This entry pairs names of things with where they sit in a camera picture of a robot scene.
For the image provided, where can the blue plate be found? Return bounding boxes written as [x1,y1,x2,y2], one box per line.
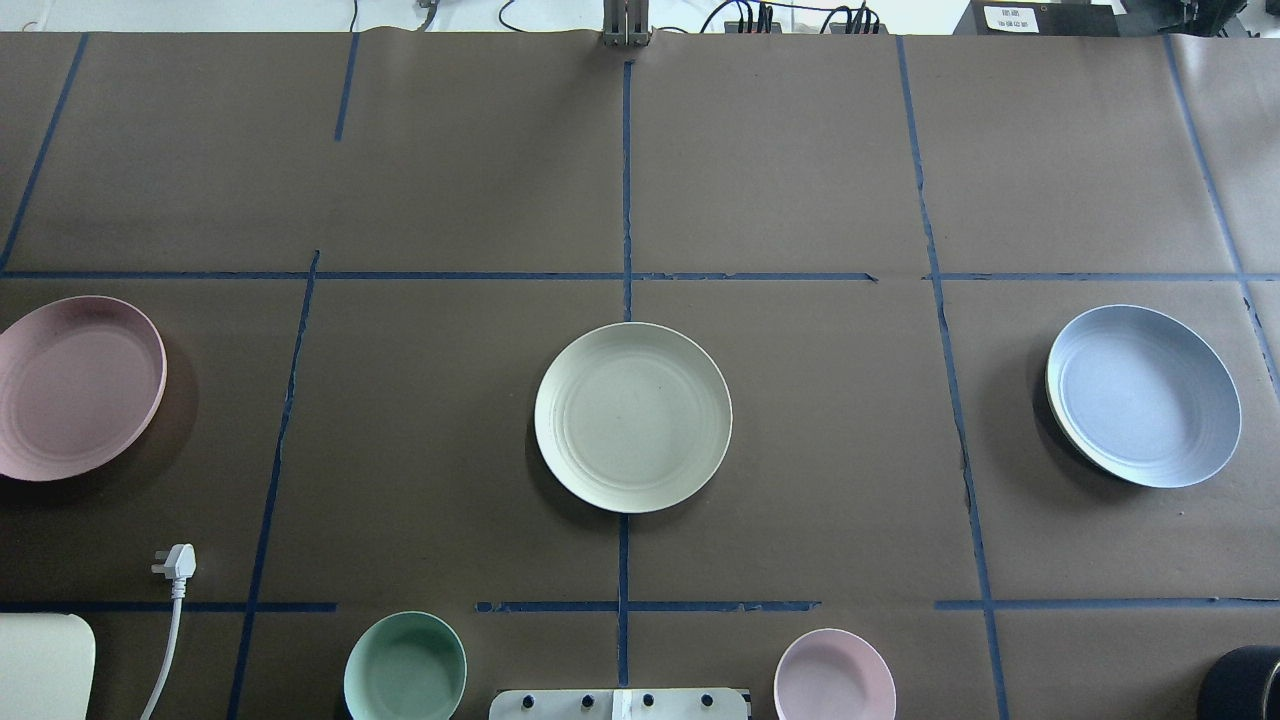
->
[1044,304,1243,489]

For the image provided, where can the pink plate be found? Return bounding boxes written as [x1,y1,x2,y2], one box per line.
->
[1,295,168,482]

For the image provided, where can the cream white plate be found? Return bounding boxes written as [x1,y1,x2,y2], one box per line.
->
[532,322,733,514]

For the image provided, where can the pink bowl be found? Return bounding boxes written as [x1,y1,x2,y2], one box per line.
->
[773,628,897,719]

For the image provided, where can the green bowl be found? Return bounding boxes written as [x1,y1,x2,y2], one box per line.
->
[343,611,468,719]

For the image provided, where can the black power adapter box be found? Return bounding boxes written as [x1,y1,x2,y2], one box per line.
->
[952,1,1120,37]

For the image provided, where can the cream white toaster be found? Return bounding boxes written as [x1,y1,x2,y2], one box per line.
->
[1,612,96,719]

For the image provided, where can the dark blue saucepan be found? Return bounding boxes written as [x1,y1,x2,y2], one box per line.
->
[1196,644,1279,719]

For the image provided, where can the aluminium camera post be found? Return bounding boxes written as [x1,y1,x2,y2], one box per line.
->
[602,0,652,47]

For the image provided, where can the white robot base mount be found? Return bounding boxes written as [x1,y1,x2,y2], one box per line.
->
[488,687,753,719]

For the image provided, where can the white power plug cable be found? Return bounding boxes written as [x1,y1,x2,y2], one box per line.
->
[140,543,197,720]

